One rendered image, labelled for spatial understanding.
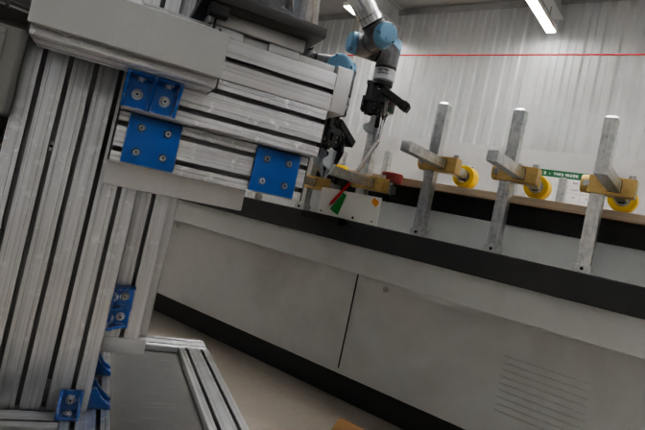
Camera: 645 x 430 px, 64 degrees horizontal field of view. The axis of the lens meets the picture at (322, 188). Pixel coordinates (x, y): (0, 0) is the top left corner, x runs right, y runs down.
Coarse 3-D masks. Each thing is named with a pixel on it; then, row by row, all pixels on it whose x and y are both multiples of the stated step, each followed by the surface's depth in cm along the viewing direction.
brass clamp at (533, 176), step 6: (492, 168) 158; (528, 168) 152; (534, 168) 151; (492, 174) 158; (498, 174) 157; (504, 174) 156; (528, 174) 152; (534, 174) 151; (540, 174) 153; (510, 180) 155; (516, 180) 153; (522, 180) 152; (528, 180) 151; (534, 180) 150
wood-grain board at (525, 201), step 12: (408, 180) 195; (420, 180) 192; (444, 192) 188; (456, 192) 183; (468, 192) 181; (480, 192) 178; (492, 192) 176; (528, 204) 169; (540, 204) 166; (552, 204) 165; (564, 204) 162; (576, 204) 161; (612, 216) 154; (624, 216) 153; (636, 216) 151
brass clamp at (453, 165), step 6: (444, 156) 168; (420, 162) 172; (450, 162) 166; (456, 162) 165; (462, 162) 169; (420, 168) 174; (426, 168) 171; (432, 168) 170; (438, 168) 168; (444, 168) 167; (450, 168) 166; (456, 168) 166; (450, 174) 170; (456, 174) 167
